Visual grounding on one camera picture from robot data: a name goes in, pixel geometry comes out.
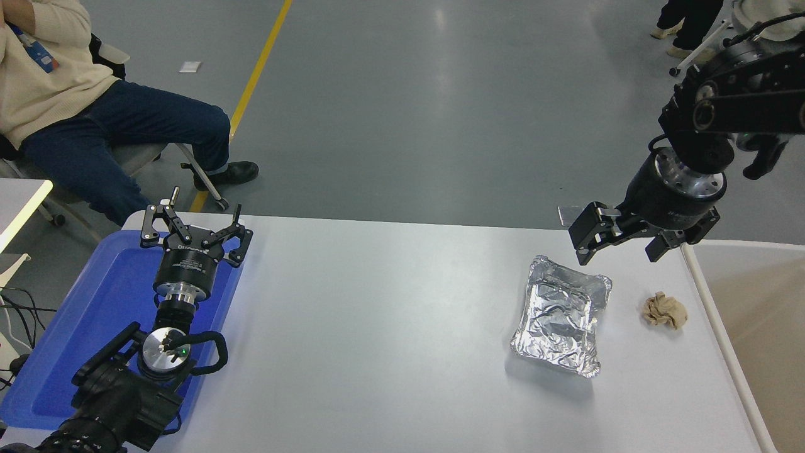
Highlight small white table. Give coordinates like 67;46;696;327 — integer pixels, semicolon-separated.
0;178;54;290

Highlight silver foil tray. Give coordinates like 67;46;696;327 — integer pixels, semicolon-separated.
510;254;613;379

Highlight white-legged chair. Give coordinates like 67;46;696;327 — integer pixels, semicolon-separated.
669;18;736;77

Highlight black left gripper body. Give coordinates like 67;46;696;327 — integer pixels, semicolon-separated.
155;226;227;294

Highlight grey office chair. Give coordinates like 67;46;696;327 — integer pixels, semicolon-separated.
0;35;231;228

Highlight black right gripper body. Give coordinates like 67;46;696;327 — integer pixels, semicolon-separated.
619;154;721;243

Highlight black cables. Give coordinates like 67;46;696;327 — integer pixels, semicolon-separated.
0;286;57;391

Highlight blue plastic tray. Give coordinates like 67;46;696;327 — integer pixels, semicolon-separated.
0;230;245;432

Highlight person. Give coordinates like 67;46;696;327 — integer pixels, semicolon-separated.
0;0;260;227
650;0;724;62
731;0;805;38

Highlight large pale bin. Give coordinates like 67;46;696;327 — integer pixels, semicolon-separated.
681;239;805;453

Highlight crumpled tan paper ball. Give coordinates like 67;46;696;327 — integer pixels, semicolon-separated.
642;291;689;331

